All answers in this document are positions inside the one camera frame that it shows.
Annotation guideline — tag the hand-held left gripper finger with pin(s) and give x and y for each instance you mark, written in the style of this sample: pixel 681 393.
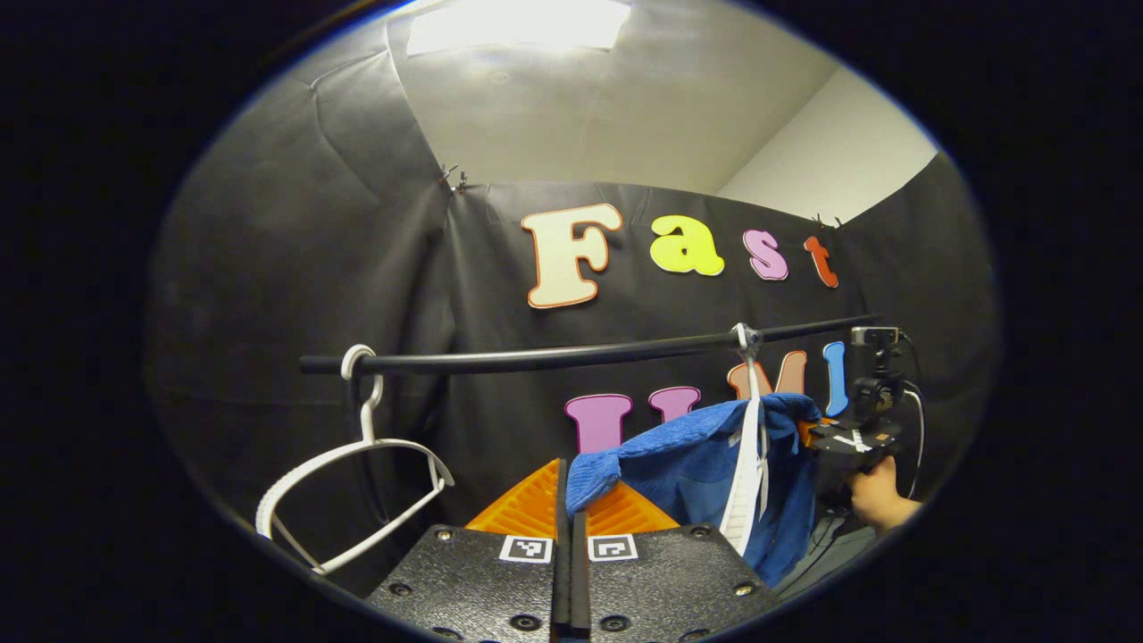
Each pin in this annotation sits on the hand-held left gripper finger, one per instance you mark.
pixel 563 536
pixel 580 572

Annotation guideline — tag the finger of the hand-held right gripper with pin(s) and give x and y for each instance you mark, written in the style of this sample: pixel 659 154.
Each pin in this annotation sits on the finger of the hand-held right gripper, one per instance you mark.
pixel 806 433

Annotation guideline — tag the white plastic clothes hanger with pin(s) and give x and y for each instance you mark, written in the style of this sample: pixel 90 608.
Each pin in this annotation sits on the white plastic clothes hanger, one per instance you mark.
pixel 366 420
pixel 746 482

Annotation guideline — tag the small metal clip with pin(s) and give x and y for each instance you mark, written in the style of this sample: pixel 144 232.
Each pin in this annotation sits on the small metal clip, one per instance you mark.
pixel 826 221
pixel 451 179

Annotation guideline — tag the black backdrop cloth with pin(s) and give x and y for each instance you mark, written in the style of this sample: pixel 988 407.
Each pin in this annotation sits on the black backdrop cloth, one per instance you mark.
pixel 268 268

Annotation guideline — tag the ceiling light panel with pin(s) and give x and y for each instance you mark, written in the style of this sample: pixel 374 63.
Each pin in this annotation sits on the ceiling light panel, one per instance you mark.
pixel 518 22

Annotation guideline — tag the black clothes rail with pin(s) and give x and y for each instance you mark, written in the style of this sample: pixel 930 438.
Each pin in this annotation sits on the black clothes rail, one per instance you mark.
pixel 536 359

